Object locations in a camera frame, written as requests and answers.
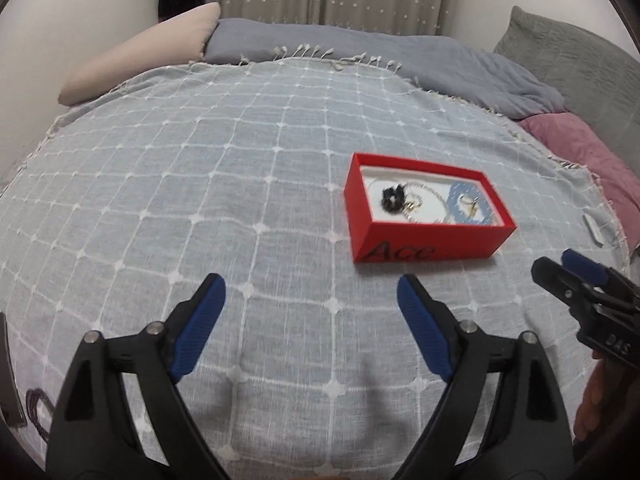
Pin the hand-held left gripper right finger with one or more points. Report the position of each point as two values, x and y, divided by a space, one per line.
425 330

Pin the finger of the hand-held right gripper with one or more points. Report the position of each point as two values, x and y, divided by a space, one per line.
555 275
587 267

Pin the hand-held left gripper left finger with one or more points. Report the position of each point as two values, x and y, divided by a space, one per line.
197 330

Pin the red jewelry box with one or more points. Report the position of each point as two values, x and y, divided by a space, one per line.
425 245

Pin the silver hoop earring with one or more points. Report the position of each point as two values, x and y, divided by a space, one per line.
470 202

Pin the black hair claw clip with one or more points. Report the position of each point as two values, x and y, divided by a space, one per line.
392 199

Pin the person's right hand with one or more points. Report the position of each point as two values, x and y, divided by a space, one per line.
590 400

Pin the small white case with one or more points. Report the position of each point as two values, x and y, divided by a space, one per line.
595 230

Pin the pink pillow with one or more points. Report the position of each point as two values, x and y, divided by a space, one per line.
590 150

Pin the grey white-grid blanket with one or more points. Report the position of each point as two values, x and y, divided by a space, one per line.
200 185

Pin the black flat device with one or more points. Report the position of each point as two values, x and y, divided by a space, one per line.
11 375

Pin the grey quilted pillow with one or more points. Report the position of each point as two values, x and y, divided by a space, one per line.
575 60

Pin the blue-grey blanket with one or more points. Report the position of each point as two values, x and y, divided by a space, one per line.
425 60

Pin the beige pillow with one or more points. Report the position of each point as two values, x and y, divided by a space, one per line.
140 55

